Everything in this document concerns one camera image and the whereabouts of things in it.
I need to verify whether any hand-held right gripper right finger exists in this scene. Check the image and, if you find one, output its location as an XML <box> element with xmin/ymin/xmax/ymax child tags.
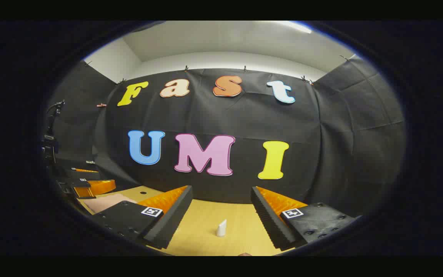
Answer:
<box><xmin>251</xmin><ymin>186</ymin><xmax>361</xmax><ymax>251</ymax></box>

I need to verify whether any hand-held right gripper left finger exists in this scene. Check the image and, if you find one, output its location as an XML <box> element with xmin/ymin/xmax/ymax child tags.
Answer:
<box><xmin>91</xmin><ymin>185</ymin><xmax>193</xmax><ymax>250</ymax></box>

